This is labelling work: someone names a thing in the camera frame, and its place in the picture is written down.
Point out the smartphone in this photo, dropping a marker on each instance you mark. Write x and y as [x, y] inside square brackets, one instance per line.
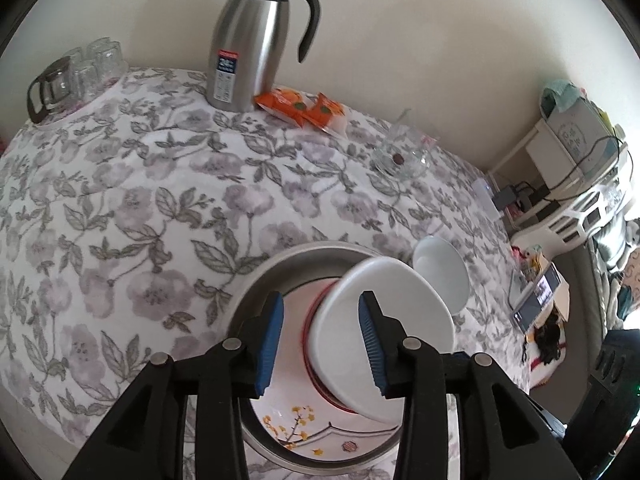
[542, 295]

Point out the large pale white bowl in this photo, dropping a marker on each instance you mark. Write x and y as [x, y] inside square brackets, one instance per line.
[335, 340]

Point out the small white bowl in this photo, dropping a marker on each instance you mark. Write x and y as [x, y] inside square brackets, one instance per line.
[440, 275]

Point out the orange snack packet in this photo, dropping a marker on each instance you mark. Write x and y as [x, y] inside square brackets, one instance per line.
[282, 102]
[327, 112]

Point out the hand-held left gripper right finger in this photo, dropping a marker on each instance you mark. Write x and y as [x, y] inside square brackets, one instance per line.
[372, 345]

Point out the black cloth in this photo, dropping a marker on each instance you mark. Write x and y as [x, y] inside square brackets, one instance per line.
[547, 340]

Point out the white power strip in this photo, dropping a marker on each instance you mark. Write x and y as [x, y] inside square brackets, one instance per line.
[482, 192]

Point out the white printed box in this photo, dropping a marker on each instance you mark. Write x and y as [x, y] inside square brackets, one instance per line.
[575, 120]

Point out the grey sofa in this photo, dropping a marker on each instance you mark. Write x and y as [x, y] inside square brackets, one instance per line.
[580, 285]

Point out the black charger adapter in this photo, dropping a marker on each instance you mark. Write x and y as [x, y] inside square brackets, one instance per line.
[505, 196]

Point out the glass mug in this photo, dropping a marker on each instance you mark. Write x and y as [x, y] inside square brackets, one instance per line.
[400, 167]

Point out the stainless steel basin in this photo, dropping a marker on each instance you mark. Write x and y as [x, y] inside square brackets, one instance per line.
[295, 260]

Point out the grey floral tablecloth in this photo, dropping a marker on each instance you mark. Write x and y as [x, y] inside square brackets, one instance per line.
[150, 210]

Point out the white plate with flower print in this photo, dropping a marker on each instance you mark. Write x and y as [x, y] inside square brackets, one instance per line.
[310, 435]

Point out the glass cup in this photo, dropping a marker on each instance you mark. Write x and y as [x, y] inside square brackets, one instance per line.
[87, 82]
[70, 60]
[105, 57]

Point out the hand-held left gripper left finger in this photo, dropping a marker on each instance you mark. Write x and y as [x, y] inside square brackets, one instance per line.
[270, 345]

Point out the white lattice rack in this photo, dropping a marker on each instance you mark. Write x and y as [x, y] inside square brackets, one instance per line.
[565, 220]

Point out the white wooden stand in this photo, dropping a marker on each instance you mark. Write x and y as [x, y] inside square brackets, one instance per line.
[550, 155]

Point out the glass coffee pot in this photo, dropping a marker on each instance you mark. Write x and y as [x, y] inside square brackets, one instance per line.
[55, 85]

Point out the stainless steel thermos jug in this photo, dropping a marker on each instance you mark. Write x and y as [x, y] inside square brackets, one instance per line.
[245, 35]

